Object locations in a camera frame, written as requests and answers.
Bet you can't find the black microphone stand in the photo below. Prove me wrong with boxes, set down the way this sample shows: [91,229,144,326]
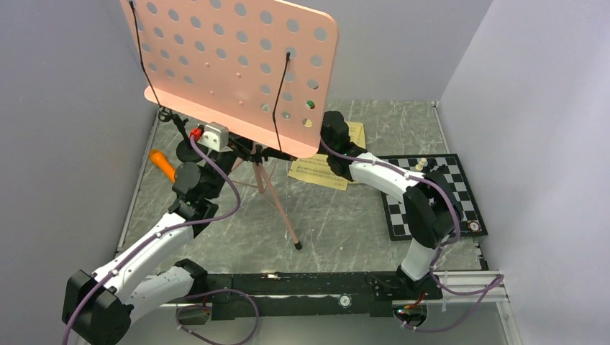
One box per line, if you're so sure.
[158,106,201,165]

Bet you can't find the yellow sheet music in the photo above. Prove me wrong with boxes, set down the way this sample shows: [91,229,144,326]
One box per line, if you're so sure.
[288,121,366,190]

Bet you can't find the pink music stand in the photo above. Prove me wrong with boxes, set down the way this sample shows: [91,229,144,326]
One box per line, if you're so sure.
[119,0,340,252]

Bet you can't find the orange toy microphone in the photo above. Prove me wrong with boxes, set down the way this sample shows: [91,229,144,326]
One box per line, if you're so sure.
[148,149,176,183]

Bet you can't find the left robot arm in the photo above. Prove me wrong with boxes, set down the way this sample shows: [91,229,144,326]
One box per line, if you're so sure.
[61,134,253,344]

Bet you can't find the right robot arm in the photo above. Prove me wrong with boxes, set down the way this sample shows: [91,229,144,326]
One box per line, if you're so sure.
[319,111,463,299]

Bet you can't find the white chess piece upper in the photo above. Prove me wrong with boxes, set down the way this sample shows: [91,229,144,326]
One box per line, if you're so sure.
[415,158,427,172]

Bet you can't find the black white chessboard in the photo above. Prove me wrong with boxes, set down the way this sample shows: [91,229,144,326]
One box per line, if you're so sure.
[381,154,488,242]

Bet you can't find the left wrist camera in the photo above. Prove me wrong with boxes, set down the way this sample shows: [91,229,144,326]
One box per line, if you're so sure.
[191,122,230,152]

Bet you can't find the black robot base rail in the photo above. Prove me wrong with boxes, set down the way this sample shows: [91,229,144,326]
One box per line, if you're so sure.
[159,271,444,321]

